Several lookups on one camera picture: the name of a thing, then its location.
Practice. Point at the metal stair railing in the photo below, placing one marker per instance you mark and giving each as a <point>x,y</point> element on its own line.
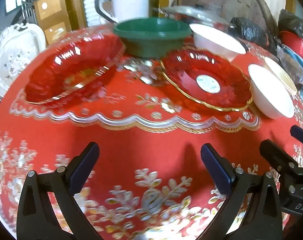
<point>29,12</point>

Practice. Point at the clear bag with blue item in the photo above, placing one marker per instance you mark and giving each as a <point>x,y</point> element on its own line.
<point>295,60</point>

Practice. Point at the red floral tablecloth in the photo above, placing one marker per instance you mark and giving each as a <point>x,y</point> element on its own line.
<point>141,150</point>

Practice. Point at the white ornate chair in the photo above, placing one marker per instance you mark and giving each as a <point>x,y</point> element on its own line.
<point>16,52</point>

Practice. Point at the white bowl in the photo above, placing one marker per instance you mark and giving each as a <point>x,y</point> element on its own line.
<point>266,97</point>
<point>211,42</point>

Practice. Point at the clear red glass plate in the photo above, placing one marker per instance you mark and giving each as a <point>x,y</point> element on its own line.
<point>74,65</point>

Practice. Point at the green plastic bowl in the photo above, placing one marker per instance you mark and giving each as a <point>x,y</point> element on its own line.
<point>146,45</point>

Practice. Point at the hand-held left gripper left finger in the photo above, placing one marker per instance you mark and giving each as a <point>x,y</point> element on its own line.
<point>84,167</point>

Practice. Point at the beige bowl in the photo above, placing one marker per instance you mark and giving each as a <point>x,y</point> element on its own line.
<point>284,76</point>

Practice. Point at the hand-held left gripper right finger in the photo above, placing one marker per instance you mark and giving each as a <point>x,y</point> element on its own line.
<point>216,170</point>

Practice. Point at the white electric kettle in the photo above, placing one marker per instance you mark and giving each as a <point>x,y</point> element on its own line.
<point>131,0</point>

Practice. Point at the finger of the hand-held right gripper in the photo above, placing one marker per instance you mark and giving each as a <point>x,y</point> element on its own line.
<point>274,152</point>
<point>300,133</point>

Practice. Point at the red gold-rimmed plate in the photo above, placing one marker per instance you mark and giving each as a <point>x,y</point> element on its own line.
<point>186,72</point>

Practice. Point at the glass pot lid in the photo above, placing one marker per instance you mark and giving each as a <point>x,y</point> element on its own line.
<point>191,12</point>

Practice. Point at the white ribbed panel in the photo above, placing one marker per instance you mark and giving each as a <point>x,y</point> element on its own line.
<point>91,2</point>

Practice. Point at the black plastic bag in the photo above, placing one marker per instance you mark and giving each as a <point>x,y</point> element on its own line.
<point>251,30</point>
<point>291,21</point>

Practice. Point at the red plastic basin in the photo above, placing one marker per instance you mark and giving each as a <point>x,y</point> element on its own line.
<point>299,43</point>

